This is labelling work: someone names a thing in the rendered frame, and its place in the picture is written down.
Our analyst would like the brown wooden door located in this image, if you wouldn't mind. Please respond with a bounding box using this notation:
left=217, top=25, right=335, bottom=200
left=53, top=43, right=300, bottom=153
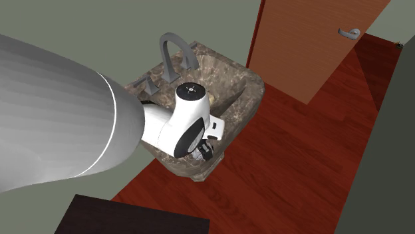
left=245, top=0, right=392, bottom=106

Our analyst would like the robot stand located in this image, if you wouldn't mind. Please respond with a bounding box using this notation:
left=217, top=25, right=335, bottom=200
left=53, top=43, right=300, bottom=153
left=53, top=193, right=211, bottom=234

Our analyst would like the brown marble sink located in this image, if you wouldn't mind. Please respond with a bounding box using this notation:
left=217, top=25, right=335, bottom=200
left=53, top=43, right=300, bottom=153
left=123, top=41, right=266, bottom=183

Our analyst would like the grey arched faucet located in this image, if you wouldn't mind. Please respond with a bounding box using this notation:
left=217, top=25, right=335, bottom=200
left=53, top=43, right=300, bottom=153
left=158, top=32, right=200, bottom=84

